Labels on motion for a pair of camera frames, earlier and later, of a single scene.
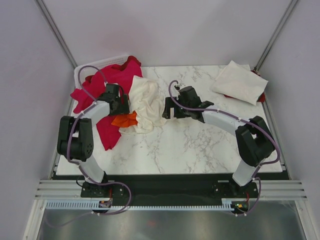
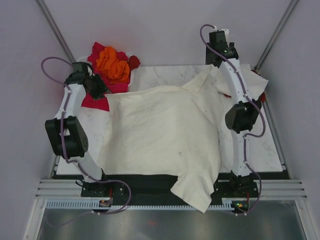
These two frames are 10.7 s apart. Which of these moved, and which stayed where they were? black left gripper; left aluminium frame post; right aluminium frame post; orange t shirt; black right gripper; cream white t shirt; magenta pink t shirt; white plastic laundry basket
Moved: magenta pink t shirt; black right gripper; black left gripper; cream white t shirt; orange t shirt; white plastic laundry basket
Stayed: left aluminium frame post; right aluminium frame post
